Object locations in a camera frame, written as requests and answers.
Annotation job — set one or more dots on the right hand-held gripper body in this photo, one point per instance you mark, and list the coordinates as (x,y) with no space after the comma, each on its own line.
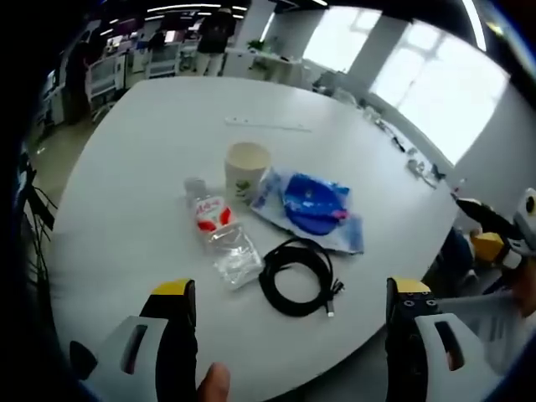
(527,222)

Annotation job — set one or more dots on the white tabletop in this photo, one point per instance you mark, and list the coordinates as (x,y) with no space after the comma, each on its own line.
(146,167)

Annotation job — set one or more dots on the person's left hand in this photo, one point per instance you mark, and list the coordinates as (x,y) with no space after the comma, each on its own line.
(214,383)

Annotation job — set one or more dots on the clear printed plastic bag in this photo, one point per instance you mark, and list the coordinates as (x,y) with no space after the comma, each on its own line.
(268,197)

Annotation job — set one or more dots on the clear plastic water bottle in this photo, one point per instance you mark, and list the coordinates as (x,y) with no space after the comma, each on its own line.
(218,226)

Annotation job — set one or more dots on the person's right hand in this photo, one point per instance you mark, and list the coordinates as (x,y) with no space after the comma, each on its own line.
(528,293)

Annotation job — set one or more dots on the green potted plant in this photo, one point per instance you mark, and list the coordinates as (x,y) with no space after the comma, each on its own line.
(261,45)

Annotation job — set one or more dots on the white power strip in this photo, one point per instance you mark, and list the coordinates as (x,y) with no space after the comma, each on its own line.
(421,171)

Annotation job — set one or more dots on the white paper cup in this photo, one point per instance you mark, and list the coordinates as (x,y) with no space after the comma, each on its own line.
(247,176)

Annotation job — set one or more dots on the blue tissue packet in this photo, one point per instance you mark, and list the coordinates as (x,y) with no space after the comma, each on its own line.
(312,192)

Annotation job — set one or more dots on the white cart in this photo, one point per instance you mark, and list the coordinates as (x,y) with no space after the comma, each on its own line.
(161,60)
(104,77)

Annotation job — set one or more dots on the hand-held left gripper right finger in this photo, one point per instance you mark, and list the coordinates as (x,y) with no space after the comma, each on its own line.
(404,335)

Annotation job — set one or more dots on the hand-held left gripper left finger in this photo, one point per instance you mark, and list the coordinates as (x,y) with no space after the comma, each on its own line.
(176,335)

